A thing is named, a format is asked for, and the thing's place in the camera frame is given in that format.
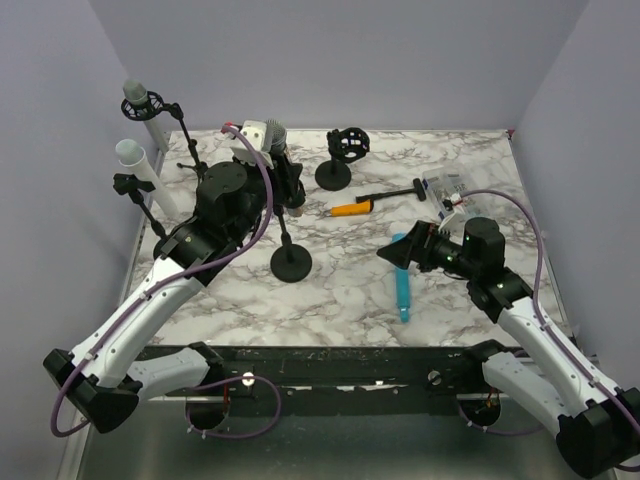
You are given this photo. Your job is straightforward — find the blue toy microphone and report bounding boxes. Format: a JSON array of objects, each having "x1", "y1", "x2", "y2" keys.
[{"x1": 389, "y1": 232, "x2": 414, "y2": 324}]

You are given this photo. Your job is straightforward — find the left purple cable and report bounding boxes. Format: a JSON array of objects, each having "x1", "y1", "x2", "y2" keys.
[{"x1": 48, "y1": 127, "x2": 284, "y2": 441}]

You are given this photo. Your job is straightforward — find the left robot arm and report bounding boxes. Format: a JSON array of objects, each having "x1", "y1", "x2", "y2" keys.
[{"x1": 43, "y1": 154, "x2": 305, "y2": 433}]

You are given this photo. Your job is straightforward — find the clear plastic screw box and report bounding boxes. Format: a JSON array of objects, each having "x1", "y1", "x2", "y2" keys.
[{"x1": 422, "y1": 167, "x2": 488, "y2": 220}]

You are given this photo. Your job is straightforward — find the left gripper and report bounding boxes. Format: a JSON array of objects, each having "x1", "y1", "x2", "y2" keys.
[{"x1": 231, "y1": 150, "x2": 301, "y2": 243}]

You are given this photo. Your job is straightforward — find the black front mounting rail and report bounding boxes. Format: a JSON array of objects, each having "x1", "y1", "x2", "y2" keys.
[{"x1": 134, "y1": 344, "x2": 576, "y2": 419}]

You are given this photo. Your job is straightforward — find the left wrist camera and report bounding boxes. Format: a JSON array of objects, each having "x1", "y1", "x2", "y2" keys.
[{"x1": 222, "y1": 120, "x2": 274, "y2": 169}]

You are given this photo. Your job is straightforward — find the white microphone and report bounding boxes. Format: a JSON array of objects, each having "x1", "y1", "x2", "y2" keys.
[
  {"x1": 115, "y1": 139, "x2": 179, "y2": 219},
  {"x1": 121, "y1": 79, "x2": 169, "y2": 154}
]

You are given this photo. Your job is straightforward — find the glitter silver-head microphone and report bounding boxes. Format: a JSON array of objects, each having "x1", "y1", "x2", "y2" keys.
[{"x1": 263, "y1": 118, "x2": 304, "y2": 217}]

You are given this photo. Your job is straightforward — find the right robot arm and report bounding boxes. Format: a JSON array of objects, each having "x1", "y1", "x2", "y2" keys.
[{"x1": 377, "y1": 217, "x2": 639, "y2": 479}]

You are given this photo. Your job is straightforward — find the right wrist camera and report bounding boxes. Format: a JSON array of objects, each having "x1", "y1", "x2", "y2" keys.
[{"x1": 438, "y1": 192, "x2": 484, "y2": 234}]

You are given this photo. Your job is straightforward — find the round-base shock-mount stand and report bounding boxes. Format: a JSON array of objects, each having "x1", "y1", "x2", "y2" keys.
[{"x1": 314, "y1": 127, "x2": 370, "y2": 192}]

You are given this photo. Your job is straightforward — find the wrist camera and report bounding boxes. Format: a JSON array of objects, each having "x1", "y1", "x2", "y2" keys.
[
  {"x1": 438, "y1": 192, "x2": 484, "y2": 234},
  {"x1": 222, "y1": 120, "x2": 274, "y2": 169}
]

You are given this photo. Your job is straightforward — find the black tripod shock-mount stand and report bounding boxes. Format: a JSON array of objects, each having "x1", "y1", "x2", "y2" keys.
[{"x1": 120, "y1": 89, "x2": 236, "y2": 181}]

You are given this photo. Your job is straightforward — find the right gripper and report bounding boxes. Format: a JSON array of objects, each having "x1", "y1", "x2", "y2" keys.
[{"x1": 378, "y1": 218, "x2": 480, "y2": 280}]

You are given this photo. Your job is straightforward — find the white microphone on tripod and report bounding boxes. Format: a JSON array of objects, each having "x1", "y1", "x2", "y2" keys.
[{"x1": 121, "y1": 79, "x2": 169, "y2": 154}]

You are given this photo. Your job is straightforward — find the round-base clip stand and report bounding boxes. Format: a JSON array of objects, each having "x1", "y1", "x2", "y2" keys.
[{"x1": 270, "y1": 204, "x2": 312, "y2": 283}]

